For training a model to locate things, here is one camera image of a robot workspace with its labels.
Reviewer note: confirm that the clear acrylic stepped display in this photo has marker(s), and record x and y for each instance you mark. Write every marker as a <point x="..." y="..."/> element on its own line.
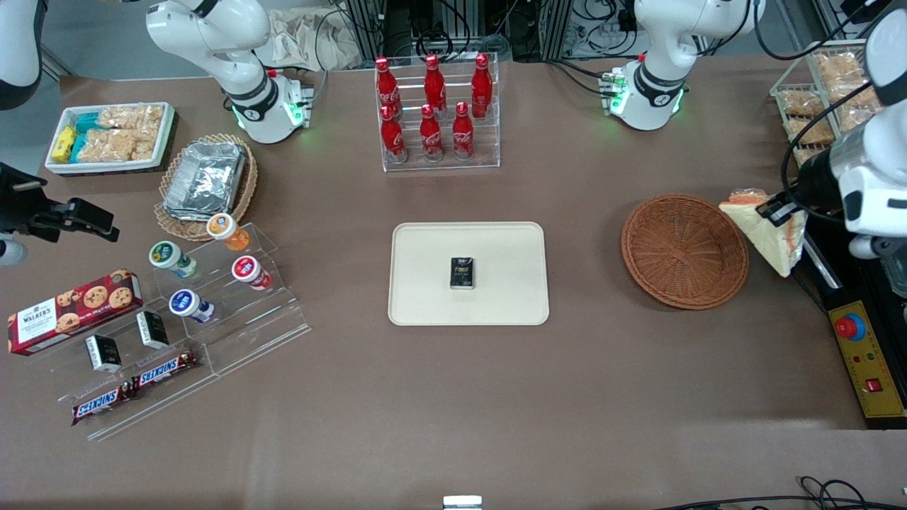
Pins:
<point x="248" y="333"/>

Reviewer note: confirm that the brown round wicker basket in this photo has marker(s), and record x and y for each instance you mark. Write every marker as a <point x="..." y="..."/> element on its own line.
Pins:
<point x="680" y="255"/>

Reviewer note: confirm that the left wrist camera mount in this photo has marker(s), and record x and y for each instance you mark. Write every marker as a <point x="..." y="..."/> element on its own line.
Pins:
<point x="863" y="246"/>

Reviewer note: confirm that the Snickers chocolate bar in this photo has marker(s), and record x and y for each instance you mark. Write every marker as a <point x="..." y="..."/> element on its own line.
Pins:
<point x="99" y="404"/>
<point x="163" y="370"/>

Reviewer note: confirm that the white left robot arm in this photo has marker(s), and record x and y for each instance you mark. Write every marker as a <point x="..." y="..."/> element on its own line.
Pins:
<point x="655" y="67"/>

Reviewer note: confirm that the small black snack box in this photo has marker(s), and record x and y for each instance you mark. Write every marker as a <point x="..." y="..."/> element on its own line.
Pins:
<point x="153" y="330"/>
<point x="463" y="273"/>
<point x="103" y="354"/>

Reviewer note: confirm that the yellow snack packet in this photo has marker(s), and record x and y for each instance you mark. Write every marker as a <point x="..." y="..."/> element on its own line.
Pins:
<point x="64" y="142"/>

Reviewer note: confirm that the orange lid yogurt cup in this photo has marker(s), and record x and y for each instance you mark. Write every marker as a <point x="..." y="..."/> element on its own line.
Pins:
<point x="225" y="230"/>

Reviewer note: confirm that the light woven wicker basket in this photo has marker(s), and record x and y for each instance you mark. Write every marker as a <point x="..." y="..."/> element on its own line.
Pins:
<point x="244" y="191"/>

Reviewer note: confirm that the clear acrylic bottle rack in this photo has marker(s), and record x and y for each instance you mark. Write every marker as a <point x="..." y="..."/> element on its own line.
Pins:
<point x="489" y="159"/>

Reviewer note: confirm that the cream plastic serving tray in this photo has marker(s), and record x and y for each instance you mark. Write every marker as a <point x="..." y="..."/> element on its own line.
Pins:
<point x="425" y="297"/>

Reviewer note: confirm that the small white edge device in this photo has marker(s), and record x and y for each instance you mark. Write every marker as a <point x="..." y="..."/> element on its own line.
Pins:
<point x="462" y="502"/>

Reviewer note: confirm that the black equipment platform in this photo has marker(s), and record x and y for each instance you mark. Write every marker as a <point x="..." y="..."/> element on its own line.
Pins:
<point x="850" y="280"/>

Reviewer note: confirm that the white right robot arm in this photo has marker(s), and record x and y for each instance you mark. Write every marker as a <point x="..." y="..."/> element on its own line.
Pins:
<point x="237" y="74"/>

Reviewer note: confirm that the red cola bottle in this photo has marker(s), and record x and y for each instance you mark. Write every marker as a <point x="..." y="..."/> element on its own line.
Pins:
<point x="393" y="138"/>
<point x="387" y="85"/>
<point x="431" y="138"/>
<point x="463" y="134"/>
<point x="434" y="85"/>
<point x="482" y="88"/>

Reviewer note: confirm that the beige crumpled cloth bag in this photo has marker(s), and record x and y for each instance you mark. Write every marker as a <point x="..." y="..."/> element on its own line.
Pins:
<point x="305" y="42"/>

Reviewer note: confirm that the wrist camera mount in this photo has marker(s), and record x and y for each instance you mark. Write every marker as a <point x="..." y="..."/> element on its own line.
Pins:
<point x="863" y="246"/>
<point x="10" y="253"/>

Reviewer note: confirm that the red Walkers cookie box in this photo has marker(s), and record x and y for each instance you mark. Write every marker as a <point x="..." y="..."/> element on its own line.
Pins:
<point x="71" y="312"/>

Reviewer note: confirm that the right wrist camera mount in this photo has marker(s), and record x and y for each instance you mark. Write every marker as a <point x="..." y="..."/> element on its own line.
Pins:
<point x="10" y="253"/>

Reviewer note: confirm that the red lid yogurt cup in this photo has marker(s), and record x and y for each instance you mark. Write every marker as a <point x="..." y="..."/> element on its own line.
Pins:
<point x="248" y="270"/>

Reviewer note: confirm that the yellow emergency stop box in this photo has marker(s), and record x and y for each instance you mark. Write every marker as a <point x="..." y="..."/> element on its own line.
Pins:
<point x="868" y="368"/>

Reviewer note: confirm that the white rectangular snack bin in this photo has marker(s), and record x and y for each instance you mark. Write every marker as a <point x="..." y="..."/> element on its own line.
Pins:
<point x="113" y="168"/>

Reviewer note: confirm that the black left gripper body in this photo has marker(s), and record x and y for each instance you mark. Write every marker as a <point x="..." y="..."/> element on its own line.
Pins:
<point x="815" y="180"/>

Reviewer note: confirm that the rice cracker snack pack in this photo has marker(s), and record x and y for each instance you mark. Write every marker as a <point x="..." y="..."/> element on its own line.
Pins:
<point x="131" y="117"/>
<point x="113" y="145"/>

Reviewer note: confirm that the cracker pack in rack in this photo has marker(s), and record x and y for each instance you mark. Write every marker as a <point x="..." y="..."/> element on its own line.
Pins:
<point x="859" y="103"/>
<point x="837" y="67"/>
<point x="811" y="131"/>
<point x="801" y="103"/>

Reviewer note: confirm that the stacked aluminium foil trays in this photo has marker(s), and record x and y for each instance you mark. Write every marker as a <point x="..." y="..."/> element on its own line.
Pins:
<point x="205" y="180"/>

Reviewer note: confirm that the triangle sandwich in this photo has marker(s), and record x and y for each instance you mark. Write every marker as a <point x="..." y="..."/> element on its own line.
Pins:
<point x="769" y="241"/>

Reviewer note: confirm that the blue lid yogurt cup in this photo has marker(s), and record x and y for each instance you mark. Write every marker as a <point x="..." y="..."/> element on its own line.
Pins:
<point x="186" y="304"/>

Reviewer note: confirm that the green lid yogurt cup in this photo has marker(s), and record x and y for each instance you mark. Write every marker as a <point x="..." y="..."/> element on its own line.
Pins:
<point x="168" y="256"/>

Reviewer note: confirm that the teal snack packet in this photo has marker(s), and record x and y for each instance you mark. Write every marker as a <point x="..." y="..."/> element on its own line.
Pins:
<point x="78" y="147"/>
<point x="86" y="122"/>

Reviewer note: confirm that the aluminium frame post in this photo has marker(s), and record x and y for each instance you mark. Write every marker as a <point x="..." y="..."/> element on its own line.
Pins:
<point x="556" y="28"/>
<point x="363" y="28"/>

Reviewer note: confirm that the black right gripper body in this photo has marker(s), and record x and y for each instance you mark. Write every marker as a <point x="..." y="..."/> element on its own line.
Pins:
<point x="20" y="210"/>

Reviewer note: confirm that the clear plastic container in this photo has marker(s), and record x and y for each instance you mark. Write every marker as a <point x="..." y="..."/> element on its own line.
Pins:
<point x="896" y="276"/>

